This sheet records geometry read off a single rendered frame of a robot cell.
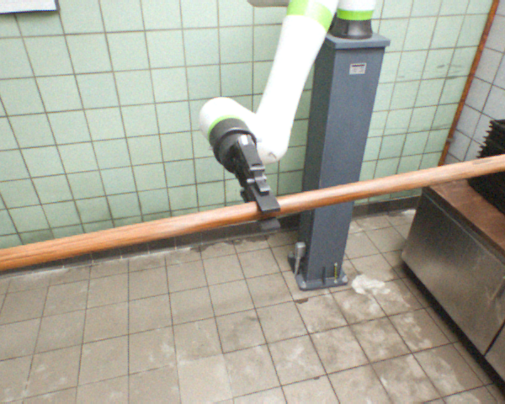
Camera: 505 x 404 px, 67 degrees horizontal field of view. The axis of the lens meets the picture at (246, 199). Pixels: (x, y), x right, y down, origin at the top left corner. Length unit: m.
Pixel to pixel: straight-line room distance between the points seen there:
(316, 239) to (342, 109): 0.65
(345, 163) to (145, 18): 1.00
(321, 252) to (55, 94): 1.39
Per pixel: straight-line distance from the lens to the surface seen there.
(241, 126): 0.78
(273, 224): 0.61
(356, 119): 1.58
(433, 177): 0.73
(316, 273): 2.02
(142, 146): 1.92
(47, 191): 2.08
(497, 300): 1.75
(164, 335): 1.89
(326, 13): 1.06
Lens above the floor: 1.51
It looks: 35 degrees down
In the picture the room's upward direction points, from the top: straight up
